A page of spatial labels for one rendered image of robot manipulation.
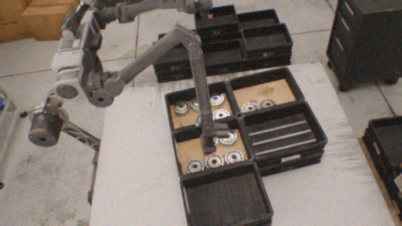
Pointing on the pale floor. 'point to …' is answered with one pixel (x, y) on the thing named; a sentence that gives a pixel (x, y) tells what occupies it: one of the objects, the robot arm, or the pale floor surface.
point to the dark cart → (366, 41)
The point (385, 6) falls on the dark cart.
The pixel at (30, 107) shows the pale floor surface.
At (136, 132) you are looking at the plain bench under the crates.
